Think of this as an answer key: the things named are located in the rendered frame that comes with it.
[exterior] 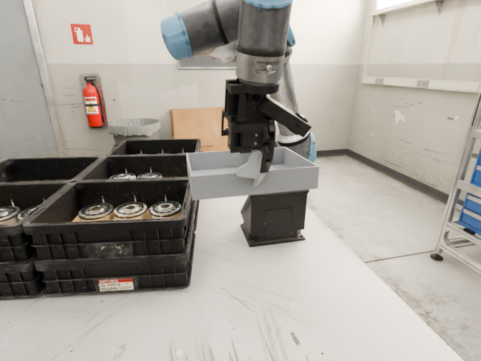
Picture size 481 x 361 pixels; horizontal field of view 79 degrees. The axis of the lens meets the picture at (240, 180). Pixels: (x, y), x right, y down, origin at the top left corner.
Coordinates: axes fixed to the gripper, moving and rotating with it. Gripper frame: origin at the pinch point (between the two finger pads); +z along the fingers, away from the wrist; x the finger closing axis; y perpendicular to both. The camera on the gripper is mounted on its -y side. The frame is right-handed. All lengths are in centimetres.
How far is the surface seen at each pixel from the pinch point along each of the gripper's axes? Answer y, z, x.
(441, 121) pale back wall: -259, 70, -159
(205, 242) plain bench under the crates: 6, 46, -27
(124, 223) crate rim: 28.8, 18.6, -13.0
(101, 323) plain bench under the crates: 37, 39, 0
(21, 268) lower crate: 56, 32, -16
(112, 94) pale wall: 61, 91, -330
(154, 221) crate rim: 21.6, 18.1, -11.5
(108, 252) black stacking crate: 34.0, 27.5, -12.6
